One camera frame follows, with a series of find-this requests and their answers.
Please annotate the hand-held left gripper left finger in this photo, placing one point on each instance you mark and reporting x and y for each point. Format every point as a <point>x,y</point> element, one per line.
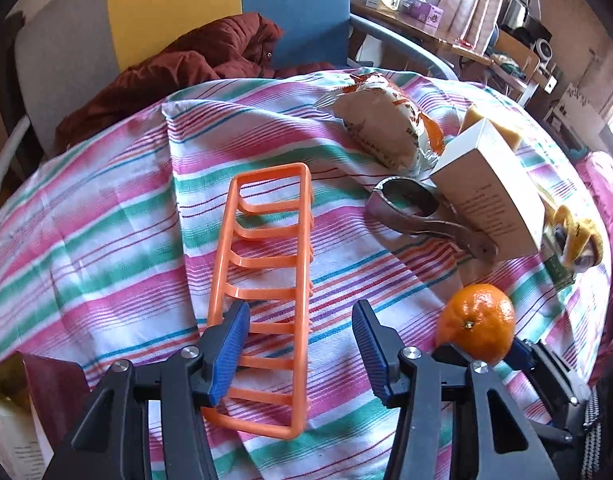
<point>229,355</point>

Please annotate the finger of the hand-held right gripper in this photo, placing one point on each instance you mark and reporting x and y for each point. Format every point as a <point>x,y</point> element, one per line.
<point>449,352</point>
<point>520,356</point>

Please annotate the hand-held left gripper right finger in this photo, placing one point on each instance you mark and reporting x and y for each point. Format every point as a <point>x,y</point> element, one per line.
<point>374,355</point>

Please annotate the orange mandarin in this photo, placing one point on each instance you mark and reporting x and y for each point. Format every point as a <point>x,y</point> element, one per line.
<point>479,320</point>

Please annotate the cracker packet green ends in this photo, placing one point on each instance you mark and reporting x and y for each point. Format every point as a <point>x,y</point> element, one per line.
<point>558,270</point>

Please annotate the orange plastic rack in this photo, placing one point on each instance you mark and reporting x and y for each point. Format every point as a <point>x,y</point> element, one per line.
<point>226,240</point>

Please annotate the white printed box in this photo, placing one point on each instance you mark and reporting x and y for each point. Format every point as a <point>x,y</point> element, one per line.
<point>11,435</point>

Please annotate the yellow plush toy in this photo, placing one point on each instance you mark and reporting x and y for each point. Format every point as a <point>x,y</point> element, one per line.
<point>581,232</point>

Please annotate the pink green striped tablecloth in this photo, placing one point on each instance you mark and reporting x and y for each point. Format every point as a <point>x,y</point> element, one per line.
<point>111,240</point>

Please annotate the beige cardboard box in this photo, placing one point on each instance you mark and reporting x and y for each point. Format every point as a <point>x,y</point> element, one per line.
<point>491,190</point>

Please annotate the orange white snack bag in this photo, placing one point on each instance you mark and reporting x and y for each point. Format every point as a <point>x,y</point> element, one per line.
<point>381,125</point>

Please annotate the yellow sponge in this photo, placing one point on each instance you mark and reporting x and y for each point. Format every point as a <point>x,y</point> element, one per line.
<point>474,117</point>

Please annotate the brown cardboard carton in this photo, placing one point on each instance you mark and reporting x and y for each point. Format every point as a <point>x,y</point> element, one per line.
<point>581,105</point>

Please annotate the maroon padded jacket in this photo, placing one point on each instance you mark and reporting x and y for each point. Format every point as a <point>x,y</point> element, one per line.
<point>186,65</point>

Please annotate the wooden chair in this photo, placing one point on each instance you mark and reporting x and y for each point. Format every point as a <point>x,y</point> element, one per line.
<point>516,55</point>

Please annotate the small white fan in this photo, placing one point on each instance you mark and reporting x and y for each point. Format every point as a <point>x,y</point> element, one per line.
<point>543,49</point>

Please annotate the wooden desk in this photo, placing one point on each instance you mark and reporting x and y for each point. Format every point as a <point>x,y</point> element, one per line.
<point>436,40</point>

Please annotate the purple box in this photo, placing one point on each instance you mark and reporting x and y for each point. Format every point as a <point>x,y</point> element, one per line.
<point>426,12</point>

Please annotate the grey yellow blue armchair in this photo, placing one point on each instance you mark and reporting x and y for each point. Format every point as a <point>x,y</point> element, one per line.
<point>296,10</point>

